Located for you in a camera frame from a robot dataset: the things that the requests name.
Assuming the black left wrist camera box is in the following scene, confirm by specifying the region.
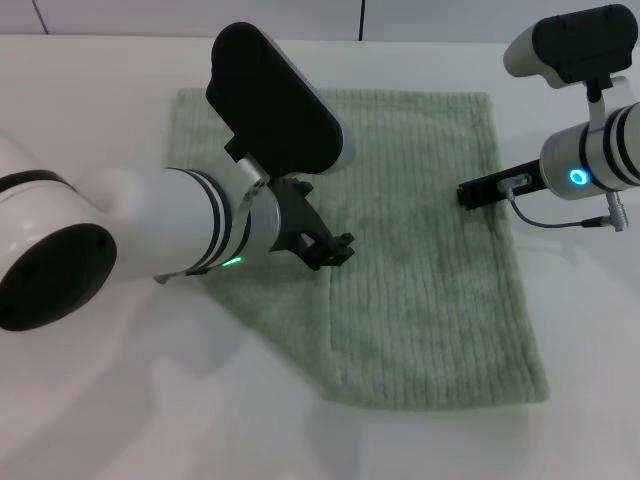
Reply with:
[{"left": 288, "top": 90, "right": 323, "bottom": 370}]
[{"left": 205, "top": 21, "right": 358, "bottom": 177}]

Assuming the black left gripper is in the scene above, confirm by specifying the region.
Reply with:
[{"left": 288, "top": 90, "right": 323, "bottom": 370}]
[{"left": 268, "top": 175, "right": 358, "bottom": 273}]

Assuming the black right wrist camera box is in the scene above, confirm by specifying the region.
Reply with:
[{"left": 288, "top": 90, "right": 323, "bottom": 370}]
[{"left": 501, "top": 3, "right": 633, "bottom": 101}]

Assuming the light green ribbed towel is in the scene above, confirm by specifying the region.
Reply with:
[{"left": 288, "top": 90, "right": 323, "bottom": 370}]
[{"left": 169, "top": 88, "right": 552, "bottom": 409}]

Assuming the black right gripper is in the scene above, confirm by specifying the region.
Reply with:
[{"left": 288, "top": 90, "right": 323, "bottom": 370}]
[{"left": 456, "top": 158, "right": 549, "bottom": 209}]

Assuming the grey gripper cable with plug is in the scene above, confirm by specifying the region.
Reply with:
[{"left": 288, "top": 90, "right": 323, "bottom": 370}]
[{"left": 497, "top": 173, "right": 637, "bottom": 230}]

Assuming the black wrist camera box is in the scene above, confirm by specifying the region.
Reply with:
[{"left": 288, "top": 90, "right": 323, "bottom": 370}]
[
  {"left": 501, "top": 3, "right": 633, "bottom": 101},
  {"left": 205, "top": 21, "right": 358, "bottom": 177}
]

